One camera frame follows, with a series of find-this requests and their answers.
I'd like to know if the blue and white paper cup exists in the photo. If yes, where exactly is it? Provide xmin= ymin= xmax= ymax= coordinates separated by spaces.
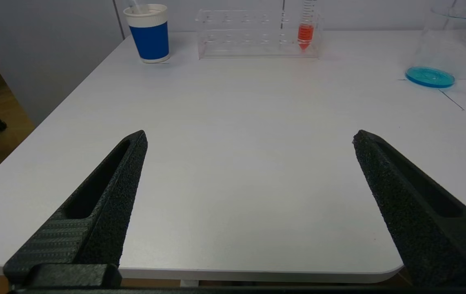
xmin=122 ymin=4 xmax=171 ymax=64

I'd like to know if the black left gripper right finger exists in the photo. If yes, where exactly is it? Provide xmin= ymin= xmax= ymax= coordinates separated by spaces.
xmin=352 ymin=129 xmax=466 ymax=287

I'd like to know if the clear glass beaker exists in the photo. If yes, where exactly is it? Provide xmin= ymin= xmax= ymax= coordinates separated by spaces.
xmin=405 ymin=5 xmax=466 ymax=89

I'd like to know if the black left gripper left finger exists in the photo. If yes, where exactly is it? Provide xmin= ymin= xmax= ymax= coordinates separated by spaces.
xmin=4 ymin=130 xmax=149 ymax=288

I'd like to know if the clear acrylic test tube rack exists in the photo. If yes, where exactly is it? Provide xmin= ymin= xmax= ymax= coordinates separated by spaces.
xmin=195 ymin=9 xmax=323 ymax=60

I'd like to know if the test tube with red pigment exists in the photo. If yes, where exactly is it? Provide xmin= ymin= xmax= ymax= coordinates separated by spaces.
xmin=297 ymin=0 xmax=315 ymax=51

